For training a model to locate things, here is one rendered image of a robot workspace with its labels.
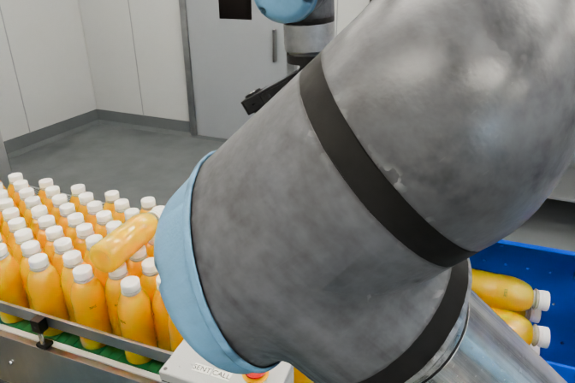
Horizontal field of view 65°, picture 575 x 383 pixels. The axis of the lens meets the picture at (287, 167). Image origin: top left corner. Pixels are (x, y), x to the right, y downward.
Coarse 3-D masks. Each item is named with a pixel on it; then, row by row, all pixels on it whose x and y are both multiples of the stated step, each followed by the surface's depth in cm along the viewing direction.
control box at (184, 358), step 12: (180, 348) 78; (192, 348) 78; (168, 360) 75; (180, 360) 75; (192, 360) 75; (204, 360) 75; (168, 372) 73; (180, 372) 73; (192, 372) 73; (204, 372) 73; (216, 372) 73; (228, 372) 73; (276, 372) 73; (288, 372) 73
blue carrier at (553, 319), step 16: (480, 256) 97; (496, 256) 95; (512, 256) 94; (528, 256) 92; (544, 256) 90; (560, 256) 88; (496, 272) 98; (512, 272) 96; (528, 272) 95; (544, 272) 94; (560, 272) 92; (544, 288) 95; (560, 288) 94; (560, 304) 95; (544, 320) 96; (560, 320) 95; (560, 336) 94; (544, 352) 93; (560, 352) 93; (560, 368) 71
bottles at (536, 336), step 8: (496, 312) 86; (504, 312) 86; (512, 312) 86; (520, 312) 92; (528, 312) 92; (536, 312) 92; (504, 320) 85; (512, 320) 84; (520, 320) 85; (528, 320) 86; (536, 320) 92; (520, 328) 84; (528, 328) 84; (536, 328) 84; (544, 328) 84; (520, 336) 83; (528, 336) 83; (536, 336) 84; (544, 336) 83; (528, 344) 84; (536, 344) 84; (544, 344) 83; (536, 352) 89
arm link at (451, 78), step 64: (384, 0) 18; (448, 0) 16; (512, 0) 16; (384, 64) 16; (448, 64) 15; (512, 64) 15; (384, 128) 16; (448, 128) 15; (512, 128) 15; (448, 192) 16; (512, 192) 16
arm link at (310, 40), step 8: (320, 24) 69; (328, 24) 63; (288, 32) 64; (296, 32) 63; (304, 32) 63; (312, 32) 63; (320, 32) 63; (328, 32) 64; (288, 40) 65; (296, 40) 64; (304, 40) 63; (312, 40) 63; (320, 40) 64; (328, 40) 64; (288, 48) 65; (296, 48) 64; (304, 48) 64; (312, 48) 64; (320, 48) 64
